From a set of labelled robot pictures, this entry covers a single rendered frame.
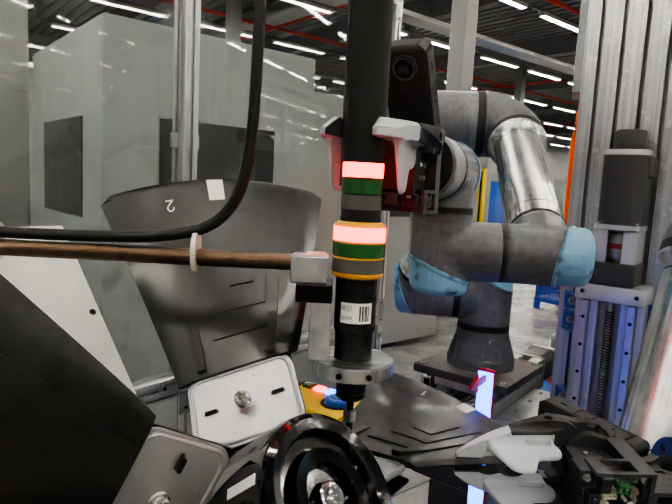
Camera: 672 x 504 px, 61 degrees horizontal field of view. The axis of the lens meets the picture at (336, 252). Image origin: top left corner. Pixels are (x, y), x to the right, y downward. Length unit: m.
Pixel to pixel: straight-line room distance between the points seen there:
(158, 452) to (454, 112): 0.79
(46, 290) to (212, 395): 0.30
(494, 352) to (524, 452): 0.76
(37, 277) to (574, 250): 0.62
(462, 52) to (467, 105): 6.54
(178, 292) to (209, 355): 0.07
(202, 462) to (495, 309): 0.97
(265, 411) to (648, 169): 1.01
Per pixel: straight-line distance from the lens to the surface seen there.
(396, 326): 5.19
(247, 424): 0.48
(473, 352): 1.31
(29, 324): 0.37
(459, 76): 7.52
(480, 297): 1.29
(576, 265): 0.73
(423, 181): 0.57
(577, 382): 1.36
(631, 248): 1.30
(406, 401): 0.70
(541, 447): 0.59
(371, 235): 0.46
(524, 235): 0.73
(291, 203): 0.62
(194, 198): 0.62
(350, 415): 0.51
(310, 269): 0.47
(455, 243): 0.71
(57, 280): 0.74
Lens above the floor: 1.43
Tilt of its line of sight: 7 degrees down
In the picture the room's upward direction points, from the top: 3 degrees clockwise
